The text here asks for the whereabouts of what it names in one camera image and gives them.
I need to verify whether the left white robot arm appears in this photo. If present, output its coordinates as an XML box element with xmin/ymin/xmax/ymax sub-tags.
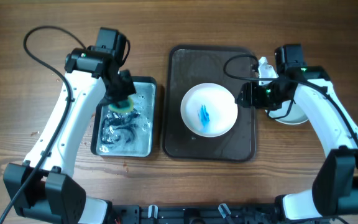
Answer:
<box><xmin>0</xmin><ymin>46</ymin><xmax>135</xmax><ymax>223</ymax></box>

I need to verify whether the white plate blue streak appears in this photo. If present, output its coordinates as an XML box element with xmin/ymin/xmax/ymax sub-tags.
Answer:
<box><xmin>180</xmin><ymin>83</ymin><xmax>239</xmax><ymax>138</ymax></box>

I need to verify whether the black soapy water tray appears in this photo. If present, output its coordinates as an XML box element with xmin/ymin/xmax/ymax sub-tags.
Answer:
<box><xmin>90</xmin><ymin>77</ymin><xmax>157</xmax><ymax>157</ymax></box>

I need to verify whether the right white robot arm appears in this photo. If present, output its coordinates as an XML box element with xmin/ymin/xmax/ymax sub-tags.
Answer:
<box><xmin>236</xmin><ymin>67</ymin><xmax>358</xmax><ymax>220</ymax></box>

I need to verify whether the brown serving tray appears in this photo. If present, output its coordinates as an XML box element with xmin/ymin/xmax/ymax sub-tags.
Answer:
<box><xmin>161</xmin><ymin>44</ymin><xmax>257</xmax><ymax>162</ymax></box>

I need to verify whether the green yellow sponge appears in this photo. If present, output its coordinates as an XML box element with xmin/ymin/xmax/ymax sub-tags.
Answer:
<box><xmin>108</xmin><ymin>97</ymin><xmax>134</xmax><ymax>113</ymax></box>

